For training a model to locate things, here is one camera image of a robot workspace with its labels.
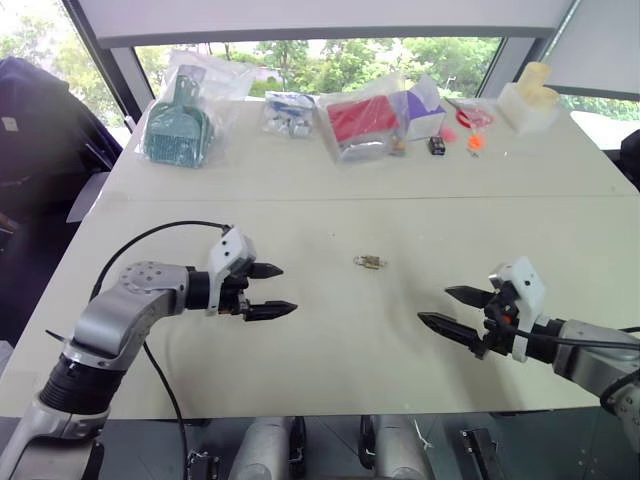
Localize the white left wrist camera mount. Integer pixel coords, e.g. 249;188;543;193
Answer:
206;225;258;317

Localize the black bracket under table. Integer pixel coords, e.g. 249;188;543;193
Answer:
186;448;222;480
458;426;502;480

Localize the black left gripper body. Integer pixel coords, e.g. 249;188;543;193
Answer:
217;260;257;322

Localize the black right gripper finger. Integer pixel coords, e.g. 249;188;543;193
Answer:
444;285;494;309
417;312;489;359

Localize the red packet in plastic bag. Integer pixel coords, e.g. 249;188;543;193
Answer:
316;91;403;165

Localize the black chair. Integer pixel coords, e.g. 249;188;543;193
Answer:
0;56;125;244

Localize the teal dustpan in plastic bag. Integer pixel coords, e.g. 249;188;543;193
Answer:
136;48;255;170

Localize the bag of small white parts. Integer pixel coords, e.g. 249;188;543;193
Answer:
259;90;319;139

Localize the grey chair panel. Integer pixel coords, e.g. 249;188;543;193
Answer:
66;171;112;224

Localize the silver rounded robot leg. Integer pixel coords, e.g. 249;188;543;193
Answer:
371;414;432;480
228;416;297;480

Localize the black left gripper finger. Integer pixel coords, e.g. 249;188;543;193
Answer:
248;262;285;282
244;300;300;323

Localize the white foam box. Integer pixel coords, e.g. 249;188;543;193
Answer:
496;81;562;137

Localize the white roller blind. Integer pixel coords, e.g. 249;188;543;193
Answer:
74;0;577;50

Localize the dark object at table side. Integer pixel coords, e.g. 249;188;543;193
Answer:
619;126;640;194

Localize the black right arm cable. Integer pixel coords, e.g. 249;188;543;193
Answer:
523;325;640;412

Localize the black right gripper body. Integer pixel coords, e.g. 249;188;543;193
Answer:
474;282;519;359

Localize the bag with red ring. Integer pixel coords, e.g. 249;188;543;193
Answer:
443;96;497;134

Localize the purple and white box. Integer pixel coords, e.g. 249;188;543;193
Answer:
398;76;449;142

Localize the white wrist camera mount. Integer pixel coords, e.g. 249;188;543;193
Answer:
488;256;548;363
206;225;258;317

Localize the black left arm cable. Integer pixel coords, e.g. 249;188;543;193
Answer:
91;219;235;480

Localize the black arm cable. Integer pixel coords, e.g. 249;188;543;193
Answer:
523;325;640;412
91;219;235;480

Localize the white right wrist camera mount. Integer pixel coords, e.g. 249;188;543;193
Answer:
488;256;548;363

